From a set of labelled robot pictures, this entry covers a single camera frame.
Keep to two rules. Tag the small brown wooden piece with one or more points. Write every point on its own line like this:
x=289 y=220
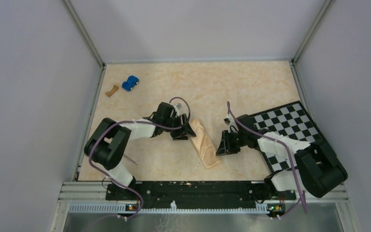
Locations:
x=111 y=92

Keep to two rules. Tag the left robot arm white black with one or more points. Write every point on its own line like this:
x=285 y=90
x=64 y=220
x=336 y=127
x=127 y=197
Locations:
x=108 y=143

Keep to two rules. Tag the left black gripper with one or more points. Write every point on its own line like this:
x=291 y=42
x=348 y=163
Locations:
x=187 y=131

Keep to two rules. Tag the orange cloth napkin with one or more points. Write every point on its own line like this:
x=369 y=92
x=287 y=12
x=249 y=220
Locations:
x=203 y=145

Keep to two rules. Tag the blue toy car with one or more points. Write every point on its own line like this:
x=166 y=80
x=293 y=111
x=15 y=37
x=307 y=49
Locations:
x=130 y=83

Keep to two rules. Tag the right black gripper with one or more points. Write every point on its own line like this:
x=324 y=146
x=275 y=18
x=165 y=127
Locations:
x=225 y=147

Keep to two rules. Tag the aluminium front rail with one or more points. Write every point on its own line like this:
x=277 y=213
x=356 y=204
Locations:
x=89 y=197

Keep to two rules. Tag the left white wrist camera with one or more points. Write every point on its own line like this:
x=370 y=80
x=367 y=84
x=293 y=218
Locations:
x=177 y=107

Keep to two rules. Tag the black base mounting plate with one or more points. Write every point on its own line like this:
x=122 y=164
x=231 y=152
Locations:
x=197 y=194

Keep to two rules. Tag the black white checkerboard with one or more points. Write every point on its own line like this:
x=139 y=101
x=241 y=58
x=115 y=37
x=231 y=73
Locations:
x=291 y=120

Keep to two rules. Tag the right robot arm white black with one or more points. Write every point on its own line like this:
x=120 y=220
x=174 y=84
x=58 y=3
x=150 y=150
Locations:
x=315 y=166

